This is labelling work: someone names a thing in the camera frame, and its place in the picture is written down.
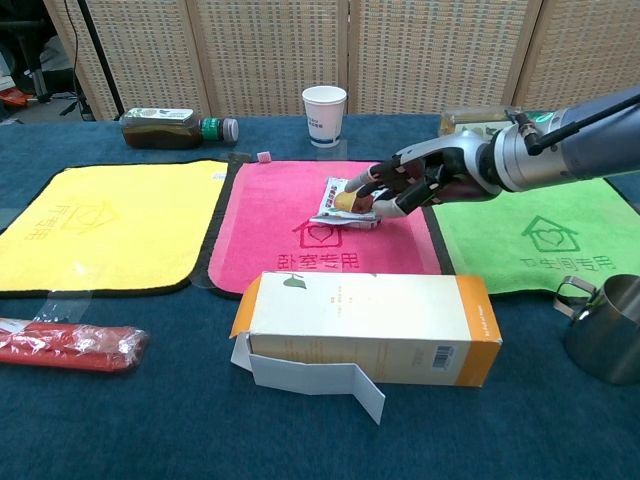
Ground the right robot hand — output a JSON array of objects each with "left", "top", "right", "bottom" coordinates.
[{"left": 344, "top": 130, "right": 497, "bottom": 219}]

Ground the snack cake packet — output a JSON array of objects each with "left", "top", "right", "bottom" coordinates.
[{"left": 308, "top": 176, "right": 384, "bottom": 231}]

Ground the green towel mat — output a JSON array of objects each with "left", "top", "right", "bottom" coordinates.
[{"left": 422, "top": 172, "right": 640, "bottom": 298}]

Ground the pink towel mat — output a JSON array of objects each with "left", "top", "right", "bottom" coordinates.
[{"left": 192, "top": 151, "right": 454, "bottom": 301}]

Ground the yellow towel mat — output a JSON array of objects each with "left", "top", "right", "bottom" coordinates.
[{"left": 0, "top": 159, "right": 230, "bottom": 300}]

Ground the pale yellow tea bottle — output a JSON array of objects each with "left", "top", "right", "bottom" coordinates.
[{"left": 438, "top": 106, "right": 566, "bottom": 139}]

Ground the wicker folding screen panel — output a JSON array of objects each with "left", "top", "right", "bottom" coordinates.
[
  {"left": 185, "top": 0, "right": 351, "bottom": 117},
  {"left": 42, "top": 0, "right": 211, "bottom": 121},
  {"left": 347, "top": 0, "right": 545, "bottom": 115},
  {"left": 512, "top": 0, "right": 640, "bottom": 112}
]

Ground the white paper cup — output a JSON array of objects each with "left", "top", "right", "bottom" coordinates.
[{"left": 301, "top": 85, "right": 348, "bottom": 149}]

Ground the white and orange carton box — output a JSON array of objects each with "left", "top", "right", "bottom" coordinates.
[{"left": 229, "top": 271, "right": 503, "bottom": 426}]

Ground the stainless steel mug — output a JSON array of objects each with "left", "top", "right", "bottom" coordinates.
[{"left": 552, "top": 273, "right": 640, "bottom": 386}]

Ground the dark tea bottle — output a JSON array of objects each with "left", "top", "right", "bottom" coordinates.
[{"left": 118, "top": 107, "right": 240, "bottom": 151}]

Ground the black tripod stand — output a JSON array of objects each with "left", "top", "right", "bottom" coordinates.
[{"left": 60, "top": 0, "right": 125, "bottom": 121}]

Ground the clear tape strip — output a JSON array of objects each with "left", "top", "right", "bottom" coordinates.
[{"left": 33, "top": 289, "right": 99, "bottom": 324}]

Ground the red item in plastic wrap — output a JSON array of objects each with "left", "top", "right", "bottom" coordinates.
[{"left": 0, "top": 316, "right": 151, "bottom": 374}]

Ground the black office chair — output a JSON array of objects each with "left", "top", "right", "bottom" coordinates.
[{"left": 0, "top": 13, "right": 57, "bottom": 104}]

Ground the thin black hanging cable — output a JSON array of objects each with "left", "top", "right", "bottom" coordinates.
[{"left": 68, "top": 0, "right": 82, "bottom": 99}]

